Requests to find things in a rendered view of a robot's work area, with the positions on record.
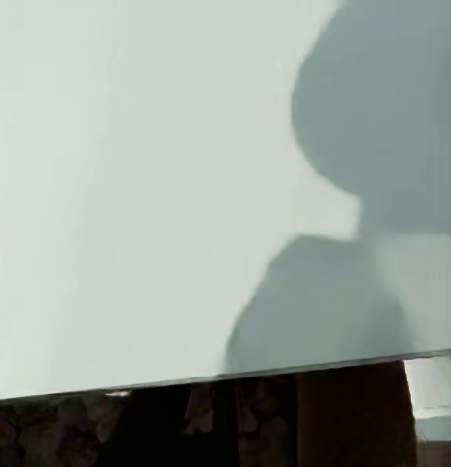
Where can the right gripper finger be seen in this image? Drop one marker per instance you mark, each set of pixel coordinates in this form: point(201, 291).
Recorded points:
point(149, 431)

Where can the microwave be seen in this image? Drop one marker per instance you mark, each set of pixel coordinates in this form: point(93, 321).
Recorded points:
point(201, 190)

